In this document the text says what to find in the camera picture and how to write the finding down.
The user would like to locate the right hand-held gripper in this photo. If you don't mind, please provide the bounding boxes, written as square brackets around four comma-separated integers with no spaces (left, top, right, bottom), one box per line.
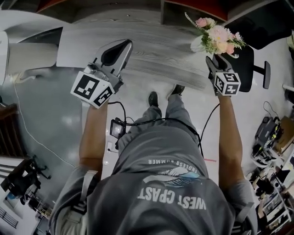
[205,54,241,97]

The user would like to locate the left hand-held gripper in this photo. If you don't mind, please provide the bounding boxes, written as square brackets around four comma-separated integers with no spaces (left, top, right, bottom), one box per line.
[70,39,134,109]

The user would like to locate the pink flowers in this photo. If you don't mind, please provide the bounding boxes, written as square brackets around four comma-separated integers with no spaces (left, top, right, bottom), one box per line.
[185,11,248,59]

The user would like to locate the person's right forearm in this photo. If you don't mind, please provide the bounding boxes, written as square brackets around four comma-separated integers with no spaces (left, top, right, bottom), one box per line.
[217,95,245,191]

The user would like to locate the person's left forearm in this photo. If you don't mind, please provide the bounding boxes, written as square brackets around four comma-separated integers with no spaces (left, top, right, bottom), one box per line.
[79,104,108,166]

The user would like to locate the grey wooden desk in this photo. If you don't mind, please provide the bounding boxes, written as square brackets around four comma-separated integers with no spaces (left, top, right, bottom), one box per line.
[34,0,248,93]

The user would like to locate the black office chair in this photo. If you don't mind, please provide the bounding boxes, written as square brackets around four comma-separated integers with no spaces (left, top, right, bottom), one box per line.
[212,13,293,93]

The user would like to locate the person's black right shoe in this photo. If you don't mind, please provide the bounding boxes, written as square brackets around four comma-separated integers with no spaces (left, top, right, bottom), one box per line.
[171,84,186,97]

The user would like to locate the person's black shoe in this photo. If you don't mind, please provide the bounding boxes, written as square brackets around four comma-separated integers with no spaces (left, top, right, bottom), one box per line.
[171,84,186,97]
[148,91,159,107]

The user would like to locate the person's black left shoe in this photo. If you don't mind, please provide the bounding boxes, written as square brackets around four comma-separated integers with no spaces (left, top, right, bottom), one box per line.
[148,91,159,107]

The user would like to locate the person's grey trousers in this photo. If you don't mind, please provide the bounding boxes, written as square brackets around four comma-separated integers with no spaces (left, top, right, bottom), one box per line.
[127,93,200,150]

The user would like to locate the black waist device box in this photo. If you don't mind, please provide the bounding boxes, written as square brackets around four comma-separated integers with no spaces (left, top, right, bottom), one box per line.
[110,117,127,139]

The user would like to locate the black bag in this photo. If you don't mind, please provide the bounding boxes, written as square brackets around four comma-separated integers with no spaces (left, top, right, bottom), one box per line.
[254,116,282,147]

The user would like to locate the brown cardboard box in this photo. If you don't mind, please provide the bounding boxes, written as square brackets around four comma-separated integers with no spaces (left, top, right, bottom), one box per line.
[274,116,294,154]

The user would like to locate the dark wooden cabinet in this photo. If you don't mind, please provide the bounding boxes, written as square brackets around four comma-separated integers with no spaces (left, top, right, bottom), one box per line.
[0,103,26,159]

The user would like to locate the person's grey printed t-shirt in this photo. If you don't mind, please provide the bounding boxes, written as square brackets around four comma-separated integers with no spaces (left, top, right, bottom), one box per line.
[49,126,258,235]

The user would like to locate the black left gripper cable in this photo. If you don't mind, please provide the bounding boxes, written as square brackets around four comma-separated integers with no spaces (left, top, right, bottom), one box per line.
[107,101,127,122]

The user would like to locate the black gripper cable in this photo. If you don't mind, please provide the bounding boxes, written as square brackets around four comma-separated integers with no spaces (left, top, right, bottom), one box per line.
[197,103,221,159]
[107,101,127,122]

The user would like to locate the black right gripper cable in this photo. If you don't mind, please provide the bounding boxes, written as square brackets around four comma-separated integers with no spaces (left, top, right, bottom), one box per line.
[197,103,221,159]

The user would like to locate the white floor cable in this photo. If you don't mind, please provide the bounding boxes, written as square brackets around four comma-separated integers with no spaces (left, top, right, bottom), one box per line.
[13,82,77,168]

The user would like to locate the grey left harness strap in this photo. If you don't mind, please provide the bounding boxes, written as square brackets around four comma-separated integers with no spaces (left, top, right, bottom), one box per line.
[68,169,98,235]

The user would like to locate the grey harness strap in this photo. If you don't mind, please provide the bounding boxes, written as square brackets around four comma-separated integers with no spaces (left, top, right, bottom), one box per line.
[233,201,254,235]
[68,169,98,235]

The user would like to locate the grey right harness strap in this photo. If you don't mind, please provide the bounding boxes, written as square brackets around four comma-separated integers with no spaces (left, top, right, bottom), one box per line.
[233,201,254,235]

